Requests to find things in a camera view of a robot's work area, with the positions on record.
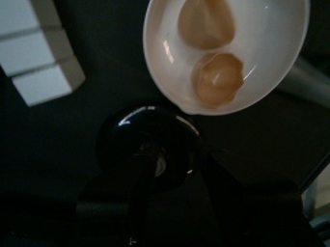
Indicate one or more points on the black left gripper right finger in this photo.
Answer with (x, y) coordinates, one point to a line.
(224, 199)

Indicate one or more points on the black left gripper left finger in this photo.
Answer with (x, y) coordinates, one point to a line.
(139, 193)

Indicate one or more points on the tan toy bread roll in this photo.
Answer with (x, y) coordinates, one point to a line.
(220, 78)

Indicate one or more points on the white box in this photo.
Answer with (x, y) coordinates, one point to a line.
(32, 49)
(26, 13)
(47, 82)

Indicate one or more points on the white bowl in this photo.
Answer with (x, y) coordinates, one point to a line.
(266, 45)

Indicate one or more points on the pale toy bread piece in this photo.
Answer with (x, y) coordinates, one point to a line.
(206, 22)

